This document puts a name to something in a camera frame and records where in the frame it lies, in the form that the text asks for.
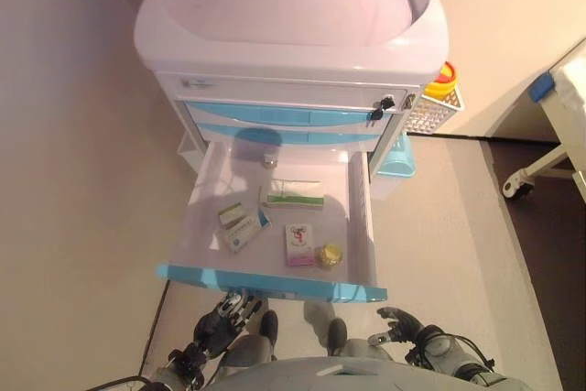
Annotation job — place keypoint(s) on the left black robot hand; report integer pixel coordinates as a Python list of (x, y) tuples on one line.
[(215, 329)]

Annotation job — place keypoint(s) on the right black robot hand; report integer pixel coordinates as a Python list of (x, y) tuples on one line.
[(407, 327)]

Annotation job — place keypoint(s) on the blue fronted drawer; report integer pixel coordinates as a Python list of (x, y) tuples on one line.
[(274, 286)]

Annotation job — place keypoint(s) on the clear bottle yellow capsules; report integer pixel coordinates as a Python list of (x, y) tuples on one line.
[(330, 256)]

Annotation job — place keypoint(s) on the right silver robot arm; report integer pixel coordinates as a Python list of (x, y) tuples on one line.
[(444, 346)]

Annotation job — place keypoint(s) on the blue white medicine box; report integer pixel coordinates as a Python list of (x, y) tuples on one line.
[(242, 235)]

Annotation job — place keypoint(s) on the pink white medicine box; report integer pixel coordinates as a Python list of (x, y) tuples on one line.
[(300, 244)]

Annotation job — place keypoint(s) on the green white medicine box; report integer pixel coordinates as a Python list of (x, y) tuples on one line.
[(293, 198)]

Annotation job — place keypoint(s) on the closed blue striped drawer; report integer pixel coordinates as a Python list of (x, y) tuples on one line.
[(274, 114), (320, 137)]

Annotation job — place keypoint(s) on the robot right leg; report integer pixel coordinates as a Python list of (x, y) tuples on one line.
[(366, 350)]

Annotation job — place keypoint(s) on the robot left black foot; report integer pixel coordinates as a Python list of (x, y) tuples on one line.
[(268, 324)]

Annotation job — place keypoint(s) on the robot black foot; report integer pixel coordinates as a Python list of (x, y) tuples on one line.
[(268, 324), (338, 333)]

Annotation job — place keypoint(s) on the robot right black foot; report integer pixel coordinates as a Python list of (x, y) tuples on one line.
[(338, 333)]

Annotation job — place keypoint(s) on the grey robot torso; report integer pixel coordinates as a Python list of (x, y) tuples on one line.
[(320, 377)]

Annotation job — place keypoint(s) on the small green white box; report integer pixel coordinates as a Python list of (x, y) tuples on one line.
[(233, 214)]

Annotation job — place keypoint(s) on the blue lidded white bin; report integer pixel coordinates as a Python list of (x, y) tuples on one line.
[(398, 164)]

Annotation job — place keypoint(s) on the bed caster wheel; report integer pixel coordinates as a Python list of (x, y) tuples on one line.
[(517, 189)]

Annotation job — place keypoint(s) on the small glass vial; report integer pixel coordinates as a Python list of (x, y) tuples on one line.
[(269, 161)]

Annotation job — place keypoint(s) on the white lattice basket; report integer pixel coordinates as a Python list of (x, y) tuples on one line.
[(426, 118)]

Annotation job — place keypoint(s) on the black keys in lock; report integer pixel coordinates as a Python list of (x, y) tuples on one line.
[(383, 105)]

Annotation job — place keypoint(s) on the metal side latch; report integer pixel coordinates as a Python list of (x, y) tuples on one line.
[(409, 102)]

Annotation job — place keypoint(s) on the yellow sharps container red lid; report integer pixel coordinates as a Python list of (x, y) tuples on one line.
[(439, 89)]

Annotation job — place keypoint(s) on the blue bed corner bumper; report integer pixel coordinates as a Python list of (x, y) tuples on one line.
[(541, 86)]

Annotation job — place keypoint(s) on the white hospital bed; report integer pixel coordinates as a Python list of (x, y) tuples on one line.
[(570, 75)]

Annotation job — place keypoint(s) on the white medical cart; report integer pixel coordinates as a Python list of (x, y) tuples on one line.
[(293, 20)]

